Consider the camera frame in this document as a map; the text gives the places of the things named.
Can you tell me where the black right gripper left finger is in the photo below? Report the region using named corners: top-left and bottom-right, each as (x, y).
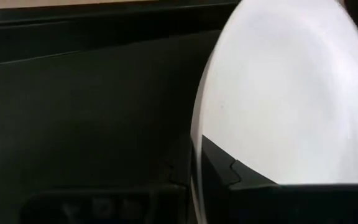
top-left (153, 136), bottom-right (196, 224)

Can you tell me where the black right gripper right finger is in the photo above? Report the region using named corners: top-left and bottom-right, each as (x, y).
top-left (200, 134), bottom-right (280, 224)

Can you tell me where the white round plate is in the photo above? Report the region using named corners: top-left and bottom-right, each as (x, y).
top-left (190, 0), bottom-right (358, 224)

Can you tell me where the black plastic tray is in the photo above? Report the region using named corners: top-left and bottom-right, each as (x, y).
top-left (0, 0), bottom-right (358, 224)

